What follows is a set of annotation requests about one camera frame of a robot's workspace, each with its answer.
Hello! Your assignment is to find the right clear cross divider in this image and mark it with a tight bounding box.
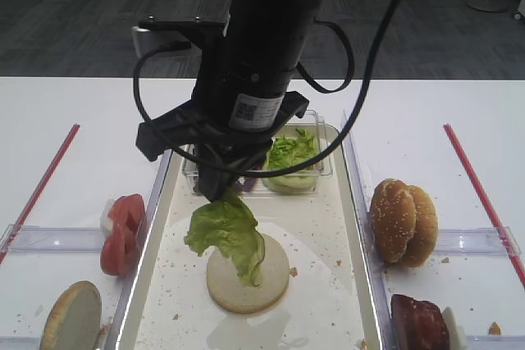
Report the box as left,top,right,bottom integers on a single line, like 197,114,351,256
433,227,521,257

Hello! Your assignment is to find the left clear cross divider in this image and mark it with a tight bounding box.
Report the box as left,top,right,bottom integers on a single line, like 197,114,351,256
1,225,105,254

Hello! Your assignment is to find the rear sesame bun top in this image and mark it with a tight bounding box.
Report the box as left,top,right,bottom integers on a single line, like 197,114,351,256
401,185,439,268

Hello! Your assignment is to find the white holder block left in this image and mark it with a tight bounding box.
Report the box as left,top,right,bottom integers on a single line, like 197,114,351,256
100,199,115,238

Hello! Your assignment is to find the red tape strip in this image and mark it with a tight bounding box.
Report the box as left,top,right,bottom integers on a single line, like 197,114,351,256
443,124,524,285
1,124,80,262

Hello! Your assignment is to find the bun half lower left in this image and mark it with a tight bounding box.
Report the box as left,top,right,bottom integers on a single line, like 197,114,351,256
39,280,102,349

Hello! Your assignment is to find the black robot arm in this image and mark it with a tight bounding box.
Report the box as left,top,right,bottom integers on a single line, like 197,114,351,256
136,0,322,201

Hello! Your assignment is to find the bottom bun on tray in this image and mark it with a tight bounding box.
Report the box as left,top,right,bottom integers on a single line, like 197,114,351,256
207,234,290,314

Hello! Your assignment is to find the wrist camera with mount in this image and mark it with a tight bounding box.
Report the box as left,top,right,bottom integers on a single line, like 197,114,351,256
131,16,227,58

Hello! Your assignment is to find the upper tomato slice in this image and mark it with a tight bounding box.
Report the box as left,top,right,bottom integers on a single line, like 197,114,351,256
108,193,145,235

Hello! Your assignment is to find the white metal tray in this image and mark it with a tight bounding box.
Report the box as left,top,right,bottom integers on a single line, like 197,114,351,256
133,150,374,349

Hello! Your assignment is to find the green lettuce leaf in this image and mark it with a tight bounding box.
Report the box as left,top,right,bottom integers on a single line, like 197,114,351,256
184,189,265,287

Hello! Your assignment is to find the clear plastic salad container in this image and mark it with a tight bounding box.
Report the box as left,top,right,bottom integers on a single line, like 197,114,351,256
181,109,334,197

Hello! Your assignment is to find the green lettuce pile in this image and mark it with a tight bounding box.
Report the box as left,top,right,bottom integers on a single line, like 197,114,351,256
262,128,319,194

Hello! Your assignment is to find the long clear divider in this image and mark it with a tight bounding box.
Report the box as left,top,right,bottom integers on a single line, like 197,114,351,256
102,150,181,349
343,131,399,349

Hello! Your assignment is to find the left long clear divider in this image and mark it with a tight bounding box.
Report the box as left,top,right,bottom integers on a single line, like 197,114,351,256
102,150,181,349

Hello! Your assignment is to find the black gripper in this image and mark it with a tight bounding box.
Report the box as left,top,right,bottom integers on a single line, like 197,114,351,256
136,39,309,202

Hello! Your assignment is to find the clear cross divider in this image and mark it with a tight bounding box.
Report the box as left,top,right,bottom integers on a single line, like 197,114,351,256
1,225,105,254
433,227,521,257

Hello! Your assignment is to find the right long clear divider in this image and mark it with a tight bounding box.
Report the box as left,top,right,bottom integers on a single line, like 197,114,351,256
343,131,399,349

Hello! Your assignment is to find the lower tomato slice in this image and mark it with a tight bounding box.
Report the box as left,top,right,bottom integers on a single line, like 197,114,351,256
100,223,137,276

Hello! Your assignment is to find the tomato slice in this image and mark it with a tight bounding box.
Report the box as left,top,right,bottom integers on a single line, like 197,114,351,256
108,193,145,235
100,223,137,276

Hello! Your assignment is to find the right red tape strip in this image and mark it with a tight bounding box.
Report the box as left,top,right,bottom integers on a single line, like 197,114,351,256
443,124,524,285

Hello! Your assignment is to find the front sesame bun top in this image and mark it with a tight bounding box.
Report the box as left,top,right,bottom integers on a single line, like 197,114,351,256
370,179,416,264

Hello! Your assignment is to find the brown meat patty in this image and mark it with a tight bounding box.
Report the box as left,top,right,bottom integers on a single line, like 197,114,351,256
390,294,450,350

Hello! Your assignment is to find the purple cabbage pile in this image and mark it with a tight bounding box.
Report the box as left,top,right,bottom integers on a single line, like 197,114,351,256
232,177,259,194

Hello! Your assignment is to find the white holder block right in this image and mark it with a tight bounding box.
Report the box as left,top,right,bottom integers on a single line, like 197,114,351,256
441,307,468,350

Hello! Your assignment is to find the left red tape strip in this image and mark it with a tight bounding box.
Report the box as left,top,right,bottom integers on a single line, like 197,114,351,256
1,124,80,262

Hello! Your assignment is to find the white holder block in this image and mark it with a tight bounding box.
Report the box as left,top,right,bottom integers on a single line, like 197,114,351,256
100,199,115,238
441,307,468,350

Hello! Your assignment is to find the sesame bun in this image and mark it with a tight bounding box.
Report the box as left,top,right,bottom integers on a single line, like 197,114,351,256
370,179,416,264
401,185,439,268

